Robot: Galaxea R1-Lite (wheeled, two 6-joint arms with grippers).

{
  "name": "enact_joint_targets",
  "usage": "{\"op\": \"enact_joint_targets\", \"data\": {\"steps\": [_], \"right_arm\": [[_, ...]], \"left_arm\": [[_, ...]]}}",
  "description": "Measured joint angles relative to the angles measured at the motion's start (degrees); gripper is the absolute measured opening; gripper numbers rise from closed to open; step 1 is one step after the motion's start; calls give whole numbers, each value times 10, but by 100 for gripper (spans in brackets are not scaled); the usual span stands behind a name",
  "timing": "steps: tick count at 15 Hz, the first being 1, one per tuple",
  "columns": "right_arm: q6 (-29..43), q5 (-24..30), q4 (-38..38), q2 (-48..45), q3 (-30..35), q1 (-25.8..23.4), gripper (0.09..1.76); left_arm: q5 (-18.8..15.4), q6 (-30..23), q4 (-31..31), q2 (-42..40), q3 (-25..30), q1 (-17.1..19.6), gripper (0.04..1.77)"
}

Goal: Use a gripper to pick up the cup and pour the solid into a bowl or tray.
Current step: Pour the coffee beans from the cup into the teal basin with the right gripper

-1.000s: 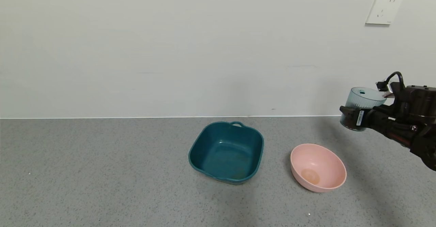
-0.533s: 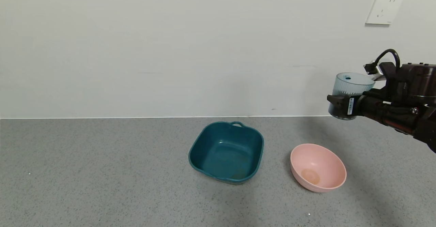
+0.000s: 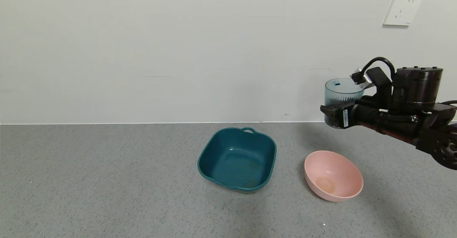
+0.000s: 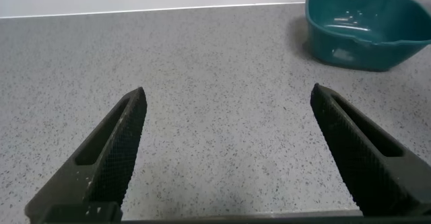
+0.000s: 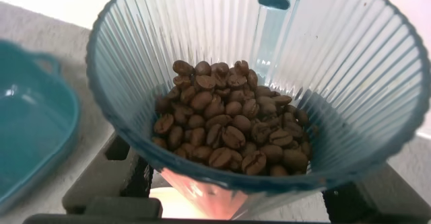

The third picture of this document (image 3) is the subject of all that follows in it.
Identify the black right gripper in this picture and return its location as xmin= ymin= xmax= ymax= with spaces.
xmin=320 ymin=96 xmax=390 ymax=129

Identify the translucent blue-grey ribbed cup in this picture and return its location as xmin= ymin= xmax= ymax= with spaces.
xmin=324 ymin=78 xmax=365 ymax=129

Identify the pink round bowl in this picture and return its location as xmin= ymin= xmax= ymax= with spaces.
xmin=304 ymin=150 xmax=364 ymax=202

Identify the teal square plastic basin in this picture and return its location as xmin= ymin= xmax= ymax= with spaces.
xmin=197 ymin=127 xmax=277 ymax=194

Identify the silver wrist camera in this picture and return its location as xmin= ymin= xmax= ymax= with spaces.
xmin=351 ymin=67 xmax=392 ymax=104

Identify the white wall socket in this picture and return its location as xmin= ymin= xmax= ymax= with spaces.
xmin=383 ymin=0 xmax=425 ymax=26

